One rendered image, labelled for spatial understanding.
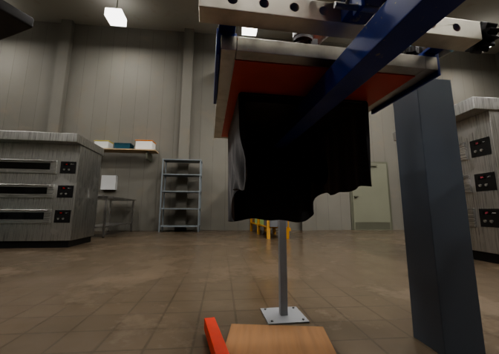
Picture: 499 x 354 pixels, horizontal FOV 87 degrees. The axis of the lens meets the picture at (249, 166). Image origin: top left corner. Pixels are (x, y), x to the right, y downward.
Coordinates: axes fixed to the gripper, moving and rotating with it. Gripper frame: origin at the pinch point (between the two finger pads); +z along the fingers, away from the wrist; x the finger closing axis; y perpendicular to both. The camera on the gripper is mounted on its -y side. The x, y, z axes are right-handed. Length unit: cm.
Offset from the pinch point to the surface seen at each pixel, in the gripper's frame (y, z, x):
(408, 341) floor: 64, 98, 33
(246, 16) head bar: -23.1, 1.6, -33.7
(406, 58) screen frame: 20.9, 1.8, -27.2
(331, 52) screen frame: -0.3, 2.8, -27.1
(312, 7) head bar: -8.7, -1.9, -35.2
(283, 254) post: 15, 67, 67
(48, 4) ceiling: -510, -521, 661
